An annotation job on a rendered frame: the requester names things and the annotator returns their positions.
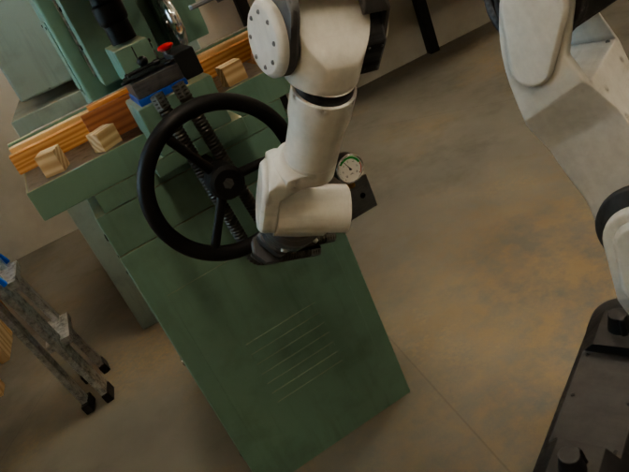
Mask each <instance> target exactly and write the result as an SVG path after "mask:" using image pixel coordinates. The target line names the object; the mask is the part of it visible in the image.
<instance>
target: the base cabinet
mask: <svg viewBox="0 0 629 472"><path fill-rule="evenodd" d="M227 203H229V206H230V209H232V212H234V214H235V215H236V217H237V218H238V220H239V221H240V222H239V223H241V226H242V228H243V229H244V231H245V232H246V234H247V235H248V236H247V237H248V238H249V237H250V236H252V235H254V234H255V233H257V232H258V231H259V230H258V229H257V227H256V223H255V221H254V220H253V218H252V217H251V215H250V213H248V210H246V207H244V204H243V203H242V201H241V199H240V198H239V196H237V197H236V198H235V199H229V200H228V201H227ZM214 214H215V205H212V206H211V207H209V208H207V209H205V210H204V211H202V212H200V213H198V214H196V215H194V216H192V217H190V218H188V219H187V220H185V221H183V222H182V223H180V224H179V225H177V226H175V227H173V228H174V229H175V230H176V231H178V232H179V233H180V234H182V236H184V237H186V238H188V239H190V240H192V241H194V242H197V243H204V244H209V245H211V240H212V229H213V222H214ZM320 247H321V254H320V256H317V257H311V258H300V259H295V260H289V261H284V262H278V263H276V264H269V265H263V266H261V265H258V266H257V265H256V264H254V263H253V262H250V261H249V260H248V259H247V258H246V257H242V258H236V259H232V260H225V261H207V260H200V259H196V258H190V257H188V256H185V255H183V254H181V253H179V252H177V251H175V250H174V249H172V248H171V247H169V246H168V245H167V244H165V243H164V242H163V241H162V240H161V239H160V238H159V237H158V236H156V237H154V238H153V239H151V240H150V241H148V242H146V243H144V244H142V245H140V246H138V247H137V248H135V249H133V250H131V251H129V252H128V253H126V254H124V255H122V256H120V257H119V256H118V255H117V256H118V258H119V259H120V260H121V262H122V263H123V264H124V267H125V269H126V272H127V274H129V276H130V277H131V279H132V280H133V282H134V284H135V285H136V287H137V288H138V290H139V292H140V294H141V295H142V297H143V299H144V300H145V302H146V303H147V304H148V306H149V307H150V309H151V310H152V312H153V314H154V316H155V318H156V319H157V321H158V322H159V324H160V326H161V327H162V329H163V330H164V332H165V334H166V335H167V337H168V339H169V341H170V342H171V343H172V344H173V346H174V348H175V349H176V351H177V353H178V354H179V356H180V360H181V362H182V364H183V366H186V368H187V369H188V371H189V372H190V374H191V376H192V377H193V379H194V380H195V381H196V383H197V385H198V386H199V388H200V390H201V391H202V393H203V395H204V396H205V398H206V399H207V401H208V403H209V404H210V406H211V407H212V410H213V411H214V413H215V414H216V416H217V418H218V419H219V420H220V421H221V423H222V425H223V426H224V428H225V429H226V431H227V433H228V435H229V437H230V438H231V440H232V441H233V443H234V445H235V446H236V448H237V449H238V451H239V453H240V456H242V458H243V460H244V461H245V462H246V463H247V464H248V466H249V467H250V469H251V470H252V472H294V471H295V470H297V469H298V468H300V467H301V466H303V465H304V464H306V463H307V462H309V461H310V460H312V459H313V458H314V457H315V456H317V455H318V454H320V453H321V452H322V451H324V450H326V449H327V448H329V447H330V446H332V445H333V444H335V443H336V442H338V441H339V440H340V439H342V438H343V437H345V436H346V435H348V434H350V433H351V432H353V431H354V430H356V429H357V428H358V427H359V426H360V425H362V424H363V423H365V422H366V421H368V420H370V419H371V418H373V417H374V416H375V415H377V414H378V413H380V412H381V411H383V410H384V409H386V408H387V407H389V406H391V405H392V404H393V403H395V402H396V401H398V400H399V399H401V398H402V397H404V395H406V394H407V393H409V392H410V390H409V387H408V385H407V382H406V380H405V378H404V375H403V373H402V369H401V366H400V365H399V362H398V360H397V358H396V355H395V353H394V350H393V348H392V345H391V343H390V342H389V339H388V335H387V333H386V330H385V328H384V325H383V323H382V321H381V318H380V316H379V314H378V312H377V309H376V307H375V305H374V302H373V298H372V296H371V293H370V291H369V290H368V287H367V285H366V282H365V280H364V277H363V275H362V272H361V270H360V268H359V265H358V262H357V260H356V257H355V255H354V253H353V250H352V248H351V245H350V243H349V241H348V239H347V236H346V234H345V232H338V233H336V241H335V242H332V243H325V244H320Z"/></svg>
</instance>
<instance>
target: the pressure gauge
mask: <svg viewBox="0 0 629 472"><path fill-rule="evenodd" d="M345 164H346V165H347V166H348V167H349V168H351V169H352V170H349V168H348V167H347V166H346V165H345ZM363 171H364V164H363V161H362V159H361V158H360V157H359V156H358V155H354V154H351V153H349V152H342V153H340V154H339V156H338V160H337V165H336V169H335V172H334V177H335V178H336V179H337V180H339V181H341V182H342V183H344V184H347V185H348V187H349V188H353V187H355V182H356V181H358V180H359V179H360V177H361V176H362V174H363Z"/></svg>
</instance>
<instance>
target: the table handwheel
mask: <svg viewBox="0 0 629 472"><path fill-rule="evenodd" d="M211 111H240V112H244V113H247V114H250V115H252V116H254V117H255V118H257V119H259V120H260V121H262V122H263V123H264V124H265V125H267V126H268V127H269V128H270V129H271V130H272V132H273V133H274V134H275V135H276V137H277V138H278V140H279V141H280V142H281V144H282V143H283V142H285V139H286V132H287V126H288V123H287V122H286V121H285V119H284V118H283V117H282V116H281V115H280V114H279V113H278V112H277V111H275V110H274V109H273V108H271V107H270V106H268V105H267V104H265V103H263V102H261V101H259V100H257V99H255V98H252V97H250V96H245V95H241V94H235V93H213V94H207V95H204V96H198V97H195V98H192V99H190V100H188V101H186V102H184V103H183V104H181V105H180V106H178V107H177V108H175V109H174V110H172V111H171V112H169V113H168V114H167V115H166V116H165V117H164V118H163V119H162V120H161V121H160V122H159V123H158V124H157V126H156V127H155V128H154V130H153V131H152V133H151V134H150V136H149V138H148V139H147V140H146V142H145V144H144V147H143V149H142V152H141V154H140V158H139V164H138V170H137V192H138V198H139V205H140V208H141V210H142V213H143V215H144V217H145V219H146V221H147V223H148V224H149V226H150V227H151V229H152V230H153V231H154V233H155V234H156V235H157V236H158V237H159V238H160V239H161V240H162V241H163V242H164V243H165V244H167V245H168V246H169V247H171V248H172V249H174V250H175V251H177V252H179V253H181V254H183V255H185V256H188V257H190V258H196V259H200V260H207V261H225V260H232V259H236V258H242V257H245V256H247V255H250V254H252V253H253V252H252V246H251V241H252V239H253V237H255V236H256V235H257V234H258V232H257V233H255V234H254V235H252V236H250V237H249V238H247V239H244V240H242V241H240V242H237V243H231V244H225V245H220V243H221V236H222V227H223V221H224V215H225V209H226V204H227V200H229V199H235V198H236V197H237V196H238V195H239V194H240V193H241V192H242V190H243V188H244V183H245V181H244V176H246V175H248V174H250V173H252V172H254V171H256V170H258V168H259V163H260V162H261V161H262V160H263V159H264V158H265V156H263V157H261V158H259V159H257V160H255V161H252V162H250V163H248V164H246V165H243V166H241V167H239V168H237V167H236V166H234V165H233V164H231V163H230V162H228V161H225V160H218V161H216V160H214V159H213V158H211V157H210V156H209V155H207V154H205V155H202V156H199V155H197V154H196V153H194V152H193V151H192V150H190V149H189V148H188V147H186V146H185V145H184V144H182V143H181V142H180V141H179V140H177V139H176V138H174V137H173V136H172V135H173V134H174V132H175V131H176V130H177V129H179V128H180V127H181V126H182V125H184V124H185V123H186V122H188V121H190V120H191V119H193V118H195V117H197V116H199V115H201V114H204V113H207V112H211ZM165 144H166V145H168V146H169V147H170V148H172V149H173V150H175V151H176V152H178V153H179V154H181V155H182V156H184V157H185V158H187V159H188V160H189V161H191V162H192V163H193V164H195V165H196V166H197V167H198V168H200V169H201V170H203V171H204V172H205V173H204V183H205V185H206V187H207V188H208V189H209V190H210V191H211V192H212V193H213V194H214V195H215V196H216V205H215V214H214V222H213V229H212V240H211V245H209V244H204V243H197V242H194V241H192V240H190V239H188V238H186V237H184V236H182V234H180V233H179V232H178V231H176V230H175V229H174V228H173V227H172V226H171V225H170V224H169V222H168V221H167V220H166V218H165V217H164V216H163V214H162V212H161V210H160V208H159V206H158V203H157V199H156V195H155V190H154V174H155V168H156V164H157V161H158V158H159V156H160V154H161V152H162V150H163V148H164V146H165Z"/></svg>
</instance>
